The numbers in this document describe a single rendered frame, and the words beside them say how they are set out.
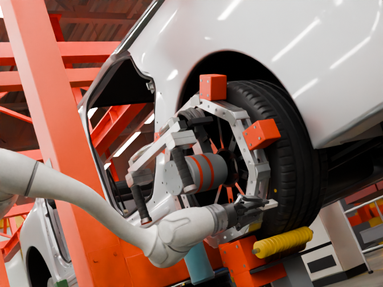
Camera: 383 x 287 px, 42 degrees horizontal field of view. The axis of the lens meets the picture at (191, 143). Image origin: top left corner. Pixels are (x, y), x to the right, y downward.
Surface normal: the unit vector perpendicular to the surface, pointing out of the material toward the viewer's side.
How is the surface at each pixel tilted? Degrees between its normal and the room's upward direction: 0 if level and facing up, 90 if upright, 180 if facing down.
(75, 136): 90
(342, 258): 90
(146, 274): 90
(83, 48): 90
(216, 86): 125
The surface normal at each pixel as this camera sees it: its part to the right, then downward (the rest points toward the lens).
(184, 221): 0.29, -0.52
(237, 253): -0.81, 0.12
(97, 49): 0.48, -0.42
